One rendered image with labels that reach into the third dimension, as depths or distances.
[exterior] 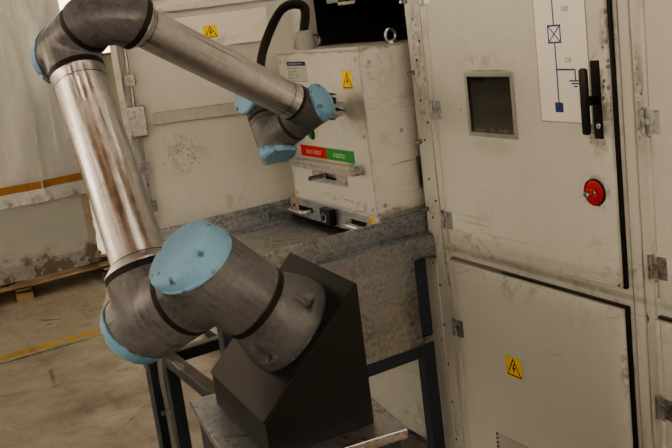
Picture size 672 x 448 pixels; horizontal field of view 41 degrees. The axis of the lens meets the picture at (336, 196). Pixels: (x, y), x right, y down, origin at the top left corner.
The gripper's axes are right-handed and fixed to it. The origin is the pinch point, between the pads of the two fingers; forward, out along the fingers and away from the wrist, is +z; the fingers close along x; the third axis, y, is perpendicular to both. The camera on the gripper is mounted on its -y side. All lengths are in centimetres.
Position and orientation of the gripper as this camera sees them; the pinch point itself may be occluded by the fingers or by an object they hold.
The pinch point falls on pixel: (339, 110)
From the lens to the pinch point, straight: 252.0
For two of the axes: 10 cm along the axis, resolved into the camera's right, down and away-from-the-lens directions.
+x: 0.6, -10.0, -0.2
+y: 7.1, 0.6, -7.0
